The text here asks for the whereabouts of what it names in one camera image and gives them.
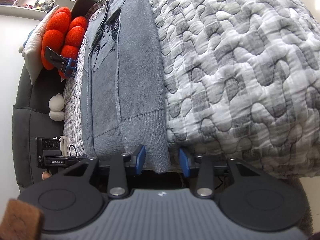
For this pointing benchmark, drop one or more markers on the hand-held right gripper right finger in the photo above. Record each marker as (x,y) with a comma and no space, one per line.
(184,162)

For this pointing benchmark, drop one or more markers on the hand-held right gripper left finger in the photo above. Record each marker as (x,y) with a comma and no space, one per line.
(140,158)

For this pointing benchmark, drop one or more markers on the grey knit sweater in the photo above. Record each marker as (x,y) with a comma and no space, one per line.
(140,67)

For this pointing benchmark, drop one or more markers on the person's left hand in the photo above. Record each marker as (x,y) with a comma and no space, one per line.
(46,175)

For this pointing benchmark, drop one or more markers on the grey sofa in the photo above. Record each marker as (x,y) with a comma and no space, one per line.
(27,130)

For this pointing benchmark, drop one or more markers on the brown fuzzy cloth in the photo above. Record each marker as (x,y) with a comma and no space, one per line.
(20,220)

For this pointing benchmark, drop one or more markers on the blue chair-shaped phone stand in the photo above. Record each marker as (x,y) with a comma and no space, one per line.
(70,66)

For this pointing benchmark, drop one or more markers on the black smartphone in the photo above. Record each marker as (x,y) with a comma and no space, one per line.
(55,58)

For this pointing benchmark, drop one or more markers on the white pillow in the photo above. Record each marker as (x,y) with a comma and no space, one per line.
(32,52)

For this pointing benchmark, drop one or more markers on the grey checked quilted blanket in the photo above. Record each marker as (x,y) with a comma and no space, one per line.
(237,67)

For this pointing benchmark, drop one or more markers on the red plush cushion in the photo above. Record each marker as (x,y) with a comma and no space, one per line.
(55,37)

